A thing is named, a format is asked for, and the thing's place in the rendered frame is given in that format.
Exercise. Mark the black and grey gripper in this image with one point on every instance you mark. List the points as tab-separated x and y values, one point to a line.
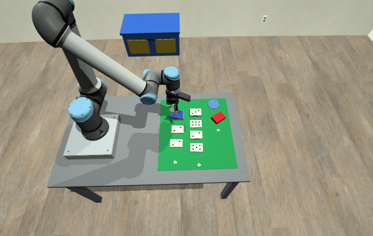
171	99

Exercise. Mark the green felt mat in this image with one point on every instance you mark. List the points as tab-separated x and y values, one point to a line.
218	147

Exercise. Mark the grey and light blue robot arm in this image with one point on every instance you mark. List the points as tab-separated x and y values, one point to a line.
56	24

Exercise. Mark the blue round disc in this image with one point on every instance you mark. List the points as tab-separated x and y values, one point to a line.
213	104

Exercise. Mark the red rectangular tile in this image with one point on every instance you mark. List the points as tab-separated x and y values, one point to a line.
218	117

